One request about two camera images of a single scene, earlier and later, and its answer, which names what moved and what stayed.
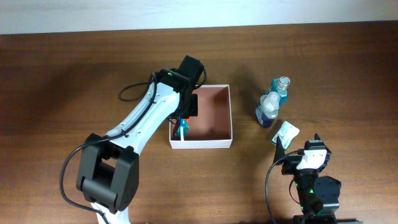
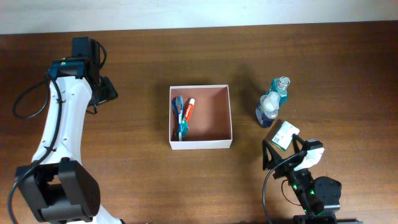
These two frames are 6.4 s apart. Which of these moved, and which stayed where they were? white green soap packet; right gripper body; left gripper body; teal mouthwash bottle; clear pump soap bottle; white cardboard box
Moved: left gripper body; right gripper body
Stayed: clear pump soap bottle; white green soap packet; teal mouthwash bottle; white cardboard box
